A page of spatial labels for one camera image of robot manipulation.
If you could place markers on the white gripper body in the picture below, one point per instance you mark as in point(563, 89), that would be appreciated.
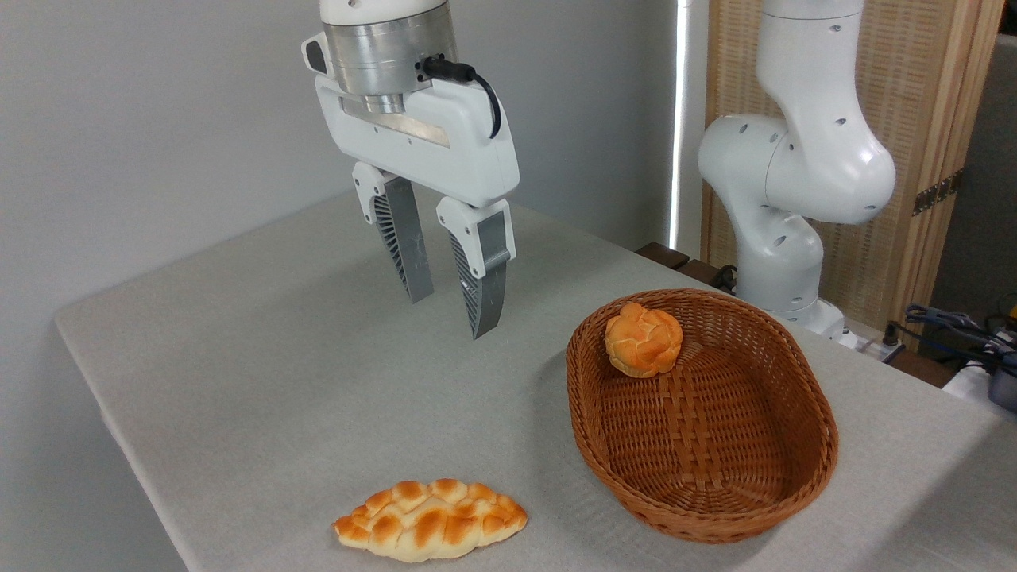
point(469, 151)

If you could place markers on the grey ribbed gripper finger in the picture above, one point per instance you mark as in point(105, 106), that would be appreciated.
point(489, 294)
point(409, 238)

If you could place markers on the long braided bread loaf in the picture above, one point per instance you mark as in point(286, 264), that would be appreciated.
point(433, 520)

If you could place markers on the round bread roll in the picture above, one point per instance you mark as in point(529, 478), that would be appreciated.
point(643, 340)

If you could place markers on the brown oval wicker basket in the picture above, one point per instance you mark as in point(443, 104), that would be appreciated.
point(715, 445)

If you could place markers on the grey tablecloth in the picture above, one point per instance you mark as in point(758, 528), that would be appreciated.
point(318, 381)

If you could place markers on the dark wooden furniture piece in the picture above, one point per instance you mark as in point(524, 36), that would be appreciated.
point(675, 258)

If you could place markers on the white power strip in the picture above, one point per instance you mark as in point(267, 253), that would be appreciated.
point(870, 348)

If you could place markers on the wooden folding screen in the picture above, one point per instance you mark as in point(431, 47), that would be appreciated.
point(922, 103)

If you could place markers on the metal screen hinge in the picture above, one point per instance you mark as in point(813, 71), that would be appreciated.
point(937, 193)

